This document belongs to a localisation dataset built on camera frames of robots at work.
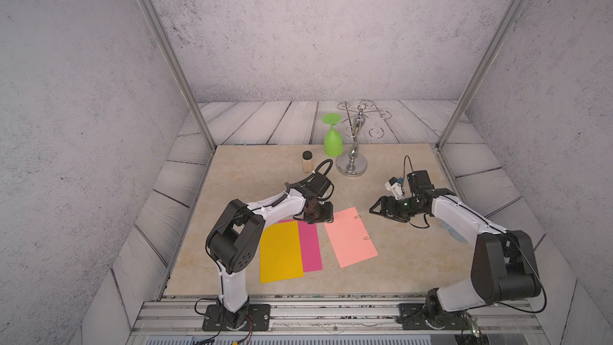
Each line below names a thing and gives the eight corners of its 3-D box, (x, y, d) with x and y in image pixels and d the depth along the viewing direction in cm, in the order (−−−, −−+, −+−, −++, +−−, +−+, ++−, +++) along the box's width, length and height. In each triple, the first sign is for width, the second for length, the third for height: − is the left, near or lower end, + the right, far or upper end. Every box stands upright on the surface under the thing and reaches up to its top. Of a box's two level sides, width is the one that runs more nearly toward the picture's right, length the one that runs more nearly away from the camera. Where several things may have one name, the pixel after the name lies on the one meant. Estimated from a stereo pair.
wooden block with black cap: (302, 173, 112) (301, 158, 104) (303, 166, 115) (302, 150, 107) (312, 173, 112) (312, 158, 104) (312, 166, 115) (312, 150, 107)
